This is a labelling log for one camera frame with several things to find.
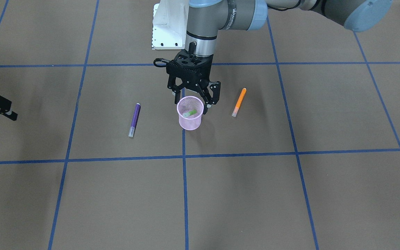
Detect orange marker pen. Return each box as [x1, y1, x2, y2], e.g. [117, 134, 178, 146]
[231, 88, 247, 117]

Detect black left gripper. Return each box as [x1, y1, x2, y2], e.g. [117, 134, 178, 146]
[165, 49, 221, 109]

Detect pink mesh pen holder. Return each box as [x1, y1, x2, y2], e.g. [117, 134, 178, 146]
[176, 95, 204, 130]

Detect green marker pen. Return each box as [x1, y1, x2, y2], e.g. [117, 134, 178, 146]
[182, 109, 197, 118]

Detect white pedestal column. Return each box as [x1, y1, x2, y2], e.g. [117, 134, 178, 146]
[151, 0, 189, 50]

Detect purple marker pen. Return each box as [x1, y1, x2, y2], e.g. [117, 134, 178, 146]
[128, 103, 141, 138]

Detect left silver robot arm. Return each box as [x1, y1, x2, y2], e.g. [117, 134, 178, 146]
[155, 0, 392, 114]

